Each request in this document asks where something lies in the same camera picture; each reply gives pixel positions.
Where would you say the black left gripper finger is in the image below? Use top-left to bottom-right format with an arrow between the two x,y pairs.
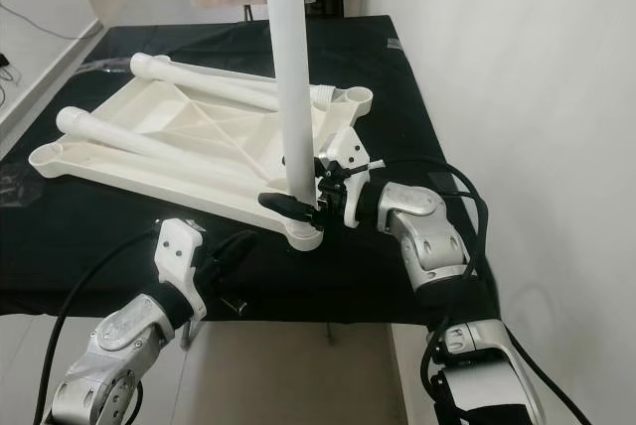
204,230 -> 250,268
214,237 -> 257,275

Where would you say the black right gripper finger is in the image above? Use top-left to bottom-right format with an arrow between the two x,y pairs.
258,193 -> 321,221

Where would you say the black tablecloth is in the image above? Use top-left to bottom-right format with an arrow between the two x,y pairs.
0,16 -> 508,325

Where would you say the white plastic table top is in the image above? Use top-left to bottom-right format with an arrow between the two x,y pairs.
28,68 -> 377,252

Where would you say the clear tape cross patch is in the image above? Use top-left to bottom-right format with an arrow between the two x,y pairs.
0,162 -> 56,213

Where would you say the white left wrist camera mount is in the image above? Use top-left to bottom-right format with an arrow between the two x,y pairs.
156,218 -> 210,322

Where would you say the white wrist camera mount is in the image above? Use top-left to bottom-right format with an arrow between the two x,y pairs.
156,218 -> 210,322
323,127 -> 379,229

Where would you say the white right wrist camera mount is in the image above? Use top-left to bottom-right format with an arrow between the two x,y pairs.
323,127 -> 379,229

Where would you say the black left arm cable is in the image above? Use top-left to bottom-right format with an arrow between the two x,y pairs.
32,224 -> 168,425

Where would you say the black wall cable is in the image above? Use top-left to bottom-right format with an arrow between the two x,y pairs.
0,3 -> 105,113

